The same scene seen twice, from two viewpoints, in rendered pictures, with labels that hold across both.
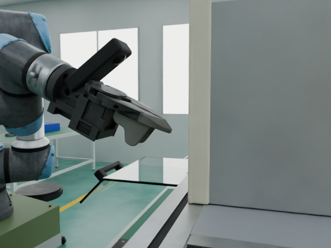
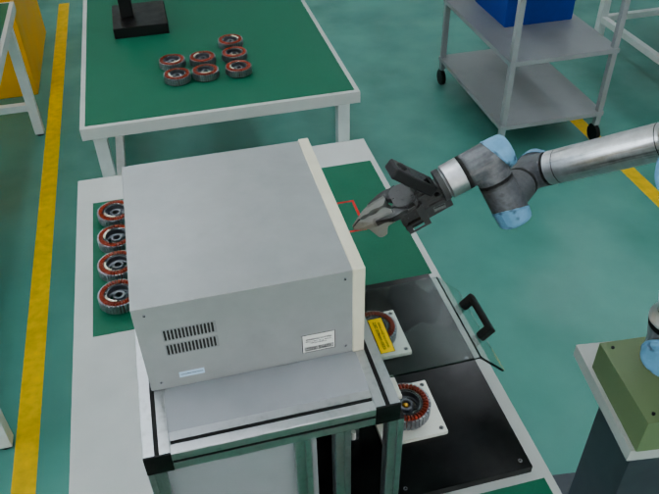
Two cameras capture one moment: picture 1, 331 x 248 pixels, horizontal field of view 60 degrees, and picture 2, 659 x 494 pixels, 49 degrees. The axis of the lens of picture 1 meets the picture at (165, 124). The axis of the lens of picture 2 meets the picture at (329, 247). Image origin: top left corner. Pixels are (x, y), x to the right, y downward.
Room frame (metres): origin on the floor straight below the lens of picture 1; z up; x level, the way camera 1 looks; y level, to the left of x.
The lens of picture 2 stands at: (1.46, -0.66, 2.12)
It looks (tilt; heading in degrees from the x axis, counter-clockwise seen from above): 40 degrees down; 150
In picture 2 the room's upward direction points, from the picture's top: 1 degrees counter-clockwise
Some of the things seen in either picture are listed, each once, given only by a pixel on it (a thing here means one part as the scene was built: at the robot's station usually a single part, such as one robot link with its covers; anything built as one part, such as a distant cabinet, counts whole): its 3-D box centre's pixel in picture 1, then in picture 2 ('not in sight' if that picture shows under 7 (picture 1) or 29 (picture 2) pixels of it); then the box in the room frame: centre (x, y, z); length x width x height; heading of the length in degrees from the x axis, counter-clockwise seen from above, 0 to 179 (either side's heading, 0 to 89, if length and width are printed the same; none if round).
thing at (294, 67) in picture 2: not in sight; (208, 89); (-1.78, 0.53, 0.37); 1.85 x 1.10 x 0.75; 163
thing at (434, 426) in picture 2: not in sight; (405, 413); (0.66, 0.00, 0.78); 0.15 x 0.15 x 0.01; 73
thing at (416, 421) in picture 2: not in sight; (405, 406); (0.66, 0.00, 0.80); 0.11 x 0.11 x 0.04
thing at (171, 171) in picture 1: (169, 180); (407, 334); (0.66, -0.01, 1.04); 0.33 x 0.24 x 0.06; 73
